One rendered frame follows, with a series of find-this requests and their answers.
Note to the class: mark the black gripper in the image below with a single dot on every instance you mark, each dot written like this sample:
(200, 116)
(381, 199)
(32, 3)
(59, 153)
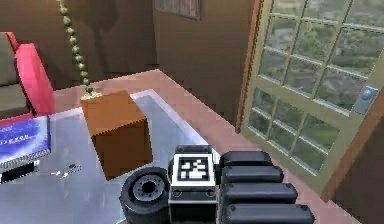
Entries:
(146, 196)

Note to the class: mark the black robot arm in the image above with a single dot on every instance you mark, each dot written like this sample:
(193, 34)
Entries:
(253, 193)

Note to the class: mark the brown cardboard box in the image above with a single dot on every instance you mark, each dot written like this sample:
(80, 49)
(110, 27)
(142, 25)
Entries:
(116, 133)

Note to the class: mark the small metal keys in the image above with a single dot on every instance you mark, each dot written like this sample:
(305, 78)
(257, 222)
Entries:
(68, 170)

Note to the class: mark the black remote control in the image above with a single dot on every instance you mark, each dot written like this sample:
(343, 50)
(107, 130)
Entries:
(18, 172)

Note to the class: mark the blue and white book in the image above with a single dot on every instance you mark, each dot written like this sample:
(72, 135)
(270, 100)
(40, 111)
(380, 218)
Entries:
(23, 140)

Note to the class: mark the glass paned door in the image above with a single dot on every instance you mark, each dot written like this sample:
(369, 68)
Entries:
(310, 86)

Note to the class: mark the framed wall picture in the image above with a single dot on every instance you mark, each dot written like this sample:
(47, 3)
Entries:
(181, 7)

